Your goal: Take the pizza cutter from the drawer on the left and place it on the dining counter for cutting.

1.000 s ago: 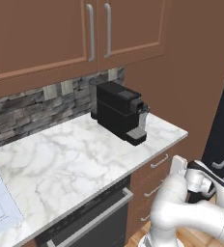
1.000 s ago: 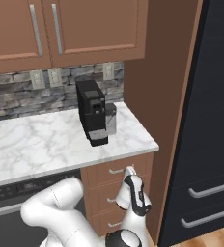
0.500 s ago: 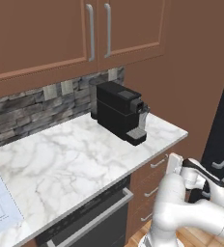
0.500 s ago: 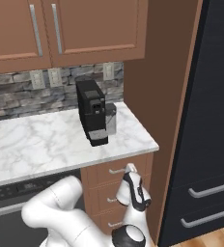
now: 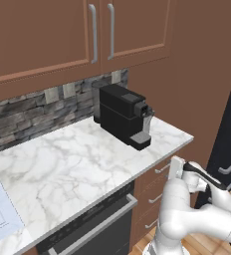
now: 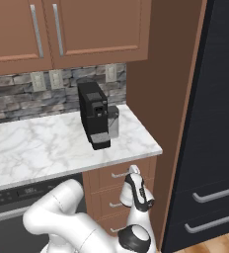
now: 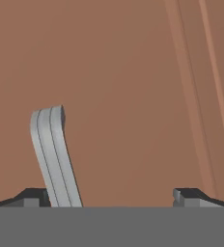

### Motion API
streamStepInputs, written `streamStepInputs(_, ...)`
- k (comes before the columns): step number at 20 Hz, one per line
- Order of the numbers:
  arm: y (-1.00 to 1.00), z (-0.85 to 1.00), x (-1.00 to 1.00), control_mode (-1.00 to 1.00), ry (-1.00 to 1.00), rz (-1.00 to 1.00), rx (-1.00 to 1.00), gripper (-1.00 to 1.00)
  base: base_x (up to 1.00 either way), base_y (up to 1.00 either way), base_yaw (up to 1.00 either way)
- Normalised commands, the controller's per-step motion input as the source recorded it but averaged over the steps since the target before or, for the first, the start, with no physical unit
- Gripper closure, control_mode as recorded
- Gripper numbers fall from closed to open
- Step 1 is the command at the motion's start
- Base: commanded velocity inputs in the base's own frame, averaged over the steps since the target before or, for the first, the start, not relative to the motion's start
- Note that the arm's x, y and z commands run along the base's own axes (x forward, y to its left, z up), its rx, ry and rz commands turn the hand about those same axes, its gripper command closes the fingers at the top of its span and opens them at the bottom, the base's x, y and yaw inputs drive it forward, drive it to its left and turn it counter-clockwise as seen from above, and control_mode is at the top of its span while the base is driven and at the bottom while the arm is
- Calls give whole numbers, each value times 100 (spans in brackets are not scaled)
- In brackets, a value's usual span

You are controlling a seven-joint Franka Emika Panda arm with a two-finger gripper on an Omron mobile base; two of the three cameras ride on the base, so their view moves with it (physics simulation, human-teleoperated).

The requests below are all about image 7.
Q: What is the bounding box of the grey metal drawer handle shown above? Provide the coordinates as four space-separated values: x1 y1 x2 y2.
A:
29 104 84 208

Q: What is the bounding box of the brown wooden drawer front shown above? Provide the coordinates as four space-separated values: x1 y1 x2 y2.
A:
0 0 221 208

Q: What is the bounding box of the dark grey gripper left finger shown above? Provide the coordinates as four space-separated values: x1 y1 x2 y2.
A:
0 187 52 208

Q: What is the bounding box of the brown wooden cabinet door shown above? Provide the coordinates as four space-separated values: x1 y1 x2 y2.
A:
178 0 224 205

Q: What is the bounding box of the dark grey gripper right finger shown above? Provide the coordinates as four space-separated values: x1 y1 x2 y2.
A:
172 187 224 208

